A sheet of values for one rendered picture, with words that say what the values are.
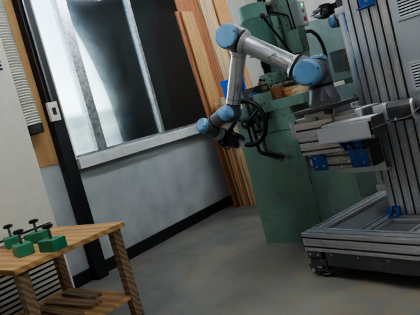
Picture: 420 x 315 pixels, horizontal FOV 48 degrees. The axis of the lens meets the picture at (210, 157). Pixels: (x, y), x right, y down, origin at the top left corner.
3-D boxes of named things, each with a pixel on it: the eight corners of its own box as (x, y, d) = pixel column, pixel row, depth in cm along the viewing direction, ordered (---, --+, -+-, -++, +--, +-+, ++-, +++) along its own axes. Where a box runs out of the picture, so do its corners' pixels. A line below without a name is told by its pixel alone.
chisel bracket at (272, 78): (262, 89, 301) (259, 75, 300) (274, 86, 311) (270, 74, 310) (271, 86, 296) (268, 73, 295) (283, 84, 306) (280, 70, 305)
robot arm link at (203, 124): (208, 125, 233) (196, 134, 237) (222, 132, 241) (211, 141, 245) (204, 113, 238) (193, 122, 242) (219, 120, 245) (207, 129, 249)
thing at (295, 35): (292, 54, 306) (287, 31, 304) (299, 53, 312) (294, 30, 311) (304, 50, 300) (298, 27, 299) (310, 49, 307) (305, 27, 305)
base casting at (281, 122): (239, 139, 307) (235, 125, 307) (285, 123, 350) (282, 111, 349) (298, 127, 277) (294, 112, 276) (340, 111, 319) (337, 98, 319)
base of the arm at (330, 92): (347, 98, 224) (342, 78, 223) (328, 104, 215) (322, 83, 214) (322, 104, 236) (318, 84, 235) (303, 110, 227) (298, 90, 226)
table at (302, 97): (216, 124, 304) (214, 115, 304) (244, 116, 327) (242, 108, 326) (297, 105, 263) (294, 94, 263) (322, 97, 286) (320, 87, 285)
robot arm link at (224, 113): (231, 102, 241) (215, 114, 246) (222, 104, 231) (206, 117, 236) (240, 114, 240) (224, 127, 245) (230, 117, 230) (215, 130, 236)
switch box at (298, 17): (294, 28, 312) (288, 4, 310) (302, 27, 319) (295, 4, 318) (302, 25, 307) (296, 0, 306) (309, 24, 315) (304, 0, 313)
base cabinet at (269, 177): (265, 243, 313) (238, 139, 307) (308, 215, 356) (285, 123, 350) (326, 242, 283) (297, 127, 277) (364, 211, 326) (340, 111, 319)
